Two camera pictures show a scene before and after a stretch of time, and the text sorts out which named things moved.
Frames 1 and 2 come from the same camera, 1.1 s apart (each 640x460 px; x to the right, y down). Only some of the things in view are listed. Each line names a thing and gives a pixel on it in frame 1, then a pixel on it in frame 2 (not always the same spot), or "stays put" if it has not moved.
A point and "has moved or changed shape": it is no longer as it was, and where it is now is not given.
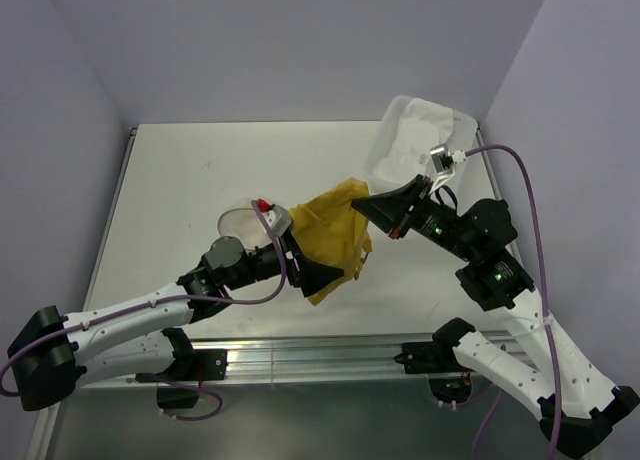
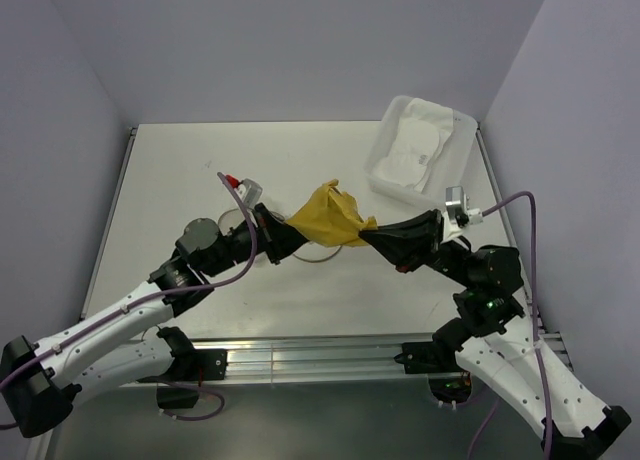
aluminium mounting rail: x=288 y=356 stays put
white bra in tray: x=422 y=125 stays put
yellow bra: x=331 y=229 has moved or changed shape
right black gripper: x=391 y=209 -> x=407 y=243
